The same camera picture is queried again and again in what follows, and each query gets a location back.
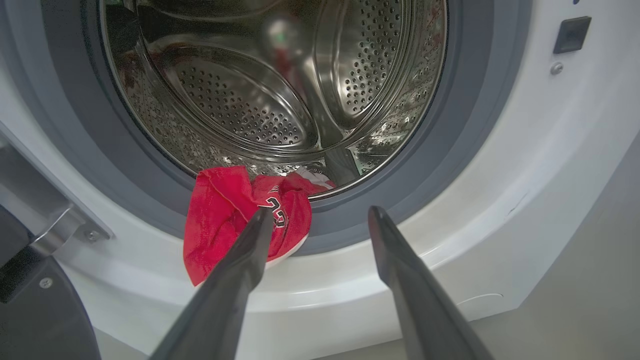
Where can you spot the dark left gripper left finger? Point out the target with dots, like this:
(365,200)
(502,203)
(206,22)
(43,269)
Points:
(220,300)

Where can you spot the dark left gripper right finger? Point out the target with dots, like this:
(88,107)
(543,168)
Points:
(425,310)

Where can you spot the red jersey with white trim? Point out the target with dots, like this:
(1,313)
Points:
(220,225)

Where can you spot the black washing machine door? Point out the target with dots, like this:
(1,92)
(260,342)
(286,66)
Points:
(45,325)

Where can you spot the white front-load washing machine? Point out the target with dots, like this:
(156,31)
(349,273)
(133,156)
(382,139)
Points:
(500,200)

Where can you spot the metal door hinge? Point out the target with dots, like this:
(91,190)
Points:
(55,220)

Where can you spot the stainless steel washing machine drum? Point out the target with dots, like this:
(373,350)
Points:
(250,100)

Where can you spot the black door latch socket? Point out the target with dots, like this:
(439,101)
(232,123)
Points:
(572,35)

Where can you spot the round white filter cover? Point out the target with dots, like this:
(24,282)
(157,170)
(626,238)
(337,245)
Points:
(480,298)

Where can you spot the small silver screw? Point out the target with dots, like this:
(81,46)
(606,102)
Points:
(556,68)

